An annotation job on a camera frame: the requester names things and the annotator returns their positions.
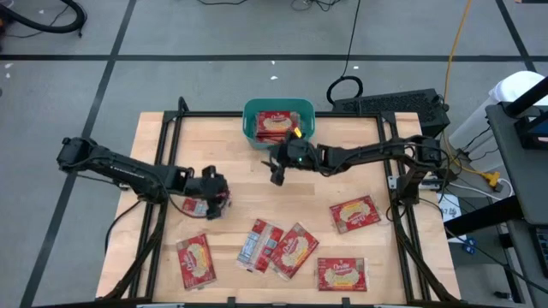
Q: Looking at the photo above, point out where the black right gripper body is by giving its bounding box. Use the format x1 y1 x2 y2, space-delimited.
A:
282 132 320 173

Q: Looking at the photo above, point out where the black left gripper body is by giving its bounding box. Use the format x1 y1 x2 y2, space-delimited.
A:
184 173 230 202

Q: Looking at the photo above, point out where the red Orville popcorn bag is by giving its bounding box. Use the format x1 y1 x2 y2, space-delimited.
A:
315 256 369 293
328 194 383 235
235 218 285 274
255 110 301 134
182 195 232 219
268 222 320 281
255 131 292 145
175 233 217 292

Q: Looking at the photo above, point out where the teal plastic basket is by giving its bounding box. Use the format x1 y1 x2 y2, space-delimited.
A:
241 98 317 151

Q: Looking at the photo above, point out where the black perforated computer case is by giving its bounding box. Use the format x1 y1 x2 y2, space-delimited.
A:
331 88 451 139

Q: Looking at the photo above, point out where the white power strip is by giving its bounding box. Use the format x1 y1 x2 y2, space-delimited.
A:
418 175 450 192

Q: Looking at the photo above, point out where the white paper sheet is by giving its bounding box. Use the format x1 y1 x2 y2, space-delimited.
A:
437 192 462 222

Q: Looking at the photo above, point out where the grey workstation cart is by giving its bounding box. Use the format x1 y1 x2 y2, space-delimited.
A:
443 75 548 308

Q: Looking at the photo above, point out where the white cylindrical bin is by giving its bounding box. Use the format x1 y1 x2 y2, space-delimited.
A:
447 70 548 172

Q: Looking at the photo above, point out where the black metal table frame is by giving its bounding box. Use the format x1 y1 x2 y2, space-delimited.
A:
100 97 462 308

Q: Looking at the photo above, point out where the black power cable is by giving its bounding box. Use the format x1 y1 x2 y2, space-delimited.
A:
326 0 365 107

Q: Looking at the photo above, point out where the thick black hose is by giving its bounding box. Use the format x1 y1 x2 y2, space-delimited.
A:
0 0 88 35

